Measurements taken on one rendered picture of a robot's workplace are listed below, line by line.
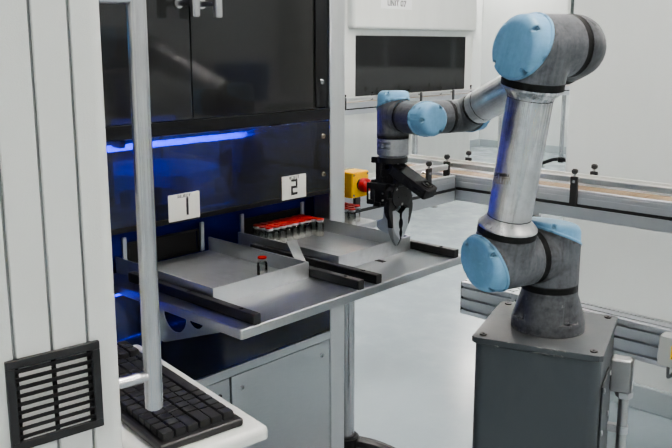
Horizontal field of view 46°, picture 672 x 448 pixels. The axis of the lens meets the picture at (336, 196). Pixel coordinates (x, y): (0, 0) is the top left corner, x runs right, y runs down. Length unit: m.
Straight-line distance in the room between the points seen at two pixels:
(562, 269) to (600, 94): 1.59
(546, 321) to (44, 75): 1.10
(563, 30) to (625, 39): 1.67
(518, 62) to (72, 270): 0.83
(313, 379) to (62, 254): 1.30
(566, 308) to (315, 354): 0.78
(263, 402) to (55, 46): 1.32
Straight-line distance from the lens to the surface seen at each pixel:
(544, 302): 1.69
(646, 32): 3.12
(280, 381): 2.14
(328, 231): 2.14
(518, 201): 1.54
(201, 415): 1.25
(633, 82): 3.14
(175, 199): 1.79
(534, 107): 1.49
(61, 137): 1.00
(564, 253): 1.66
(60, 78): 1.00
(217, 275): 1.76
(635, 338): 2.62
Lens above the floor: 1.37
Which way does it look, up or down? 11 degrees down
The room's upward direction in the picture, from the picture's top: straight up
